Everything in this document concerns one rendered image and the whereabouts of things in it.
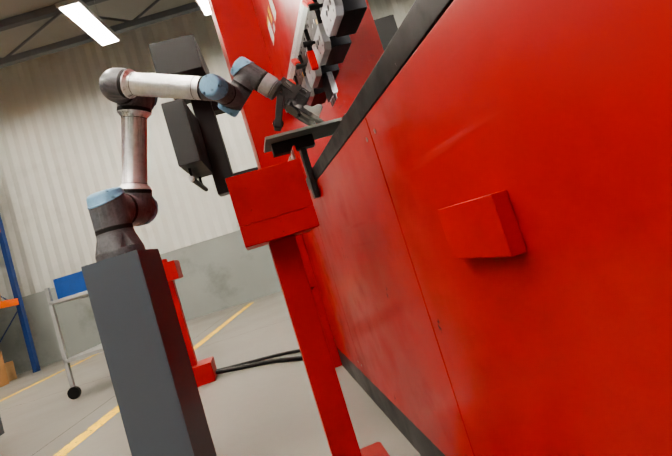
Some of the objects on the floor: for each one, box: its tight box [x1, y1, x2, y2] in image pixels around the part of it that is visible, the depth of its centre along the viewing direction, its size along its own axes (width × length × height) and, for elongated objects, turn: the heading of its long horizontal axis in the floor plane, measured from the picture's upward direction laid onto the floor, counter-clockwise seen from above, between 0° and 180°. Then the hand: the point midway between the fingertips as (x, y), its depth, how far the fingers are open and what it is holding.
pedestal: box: [162, 259, 218, 387], centre depth 300 cm, size 20×25×83 cm
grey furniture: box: [44, 287, 104, 399], centre depth 432 cm, size 90×67×95 cm
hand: (319, 126), depth 160 cm, fingers open, 5 cm apart
